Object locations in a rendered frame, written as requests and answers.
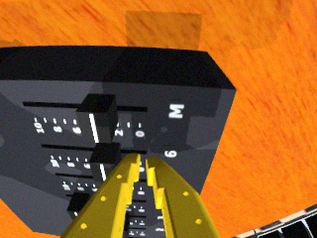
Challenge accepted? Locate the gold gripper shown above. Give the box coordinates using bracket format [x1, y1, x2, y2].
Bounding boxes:
[59, 153, 221, 238]

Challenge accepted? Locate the black lighting desk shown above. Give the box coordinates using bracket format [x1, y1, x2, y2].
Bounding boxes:
[0, 46, 237, 238]

